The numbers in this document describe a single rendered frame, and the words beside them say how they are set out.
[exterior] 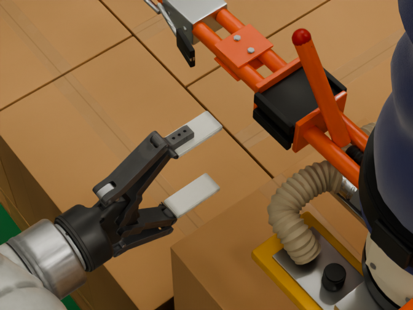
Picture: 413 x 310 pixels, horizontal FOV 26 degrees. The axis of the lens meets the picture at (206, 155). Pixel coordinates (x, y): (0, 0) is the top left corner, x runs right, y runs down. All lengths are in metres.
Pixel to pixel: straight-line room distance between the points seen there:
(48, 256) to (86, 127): 1.00
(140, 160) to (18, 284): 0.23
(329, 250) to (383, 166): 0.30
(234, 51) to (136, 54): 0.93
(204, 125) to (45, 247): 0.23
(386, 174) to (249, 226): 0.51
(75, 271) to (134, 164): 0.14
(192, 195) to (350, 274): 0.22
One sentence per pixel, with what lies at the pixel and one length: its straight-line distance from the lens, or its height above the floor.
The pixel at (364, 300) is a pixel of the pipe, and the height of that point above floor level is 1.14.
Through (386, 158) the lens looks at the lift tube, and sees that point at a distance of 0.87.
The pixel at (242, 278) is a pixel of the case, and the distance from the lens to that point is 1.32.
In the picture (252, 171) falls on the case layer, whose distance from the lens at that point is 1.90.
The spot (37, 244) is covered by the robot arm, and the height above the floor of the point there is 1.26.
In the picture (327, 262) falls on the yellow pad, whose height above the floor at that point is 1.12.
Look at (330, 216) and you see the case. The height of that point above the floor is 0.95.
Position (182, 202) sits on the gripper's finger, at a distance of 1.14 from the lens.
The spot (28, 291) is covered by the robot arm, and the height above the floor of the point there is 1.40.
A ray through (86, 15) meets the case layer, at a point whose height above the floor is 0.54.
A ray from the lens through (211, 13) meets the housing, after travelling 1.23.
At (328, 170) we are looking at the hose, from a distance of 1.14.
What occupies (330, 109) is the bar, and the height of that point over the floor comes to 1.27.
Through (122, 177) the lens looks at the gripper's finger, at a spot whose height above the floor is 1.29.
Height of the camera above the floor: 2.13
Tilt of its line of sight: 56 degrees down
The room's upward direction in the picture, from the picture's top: straight up
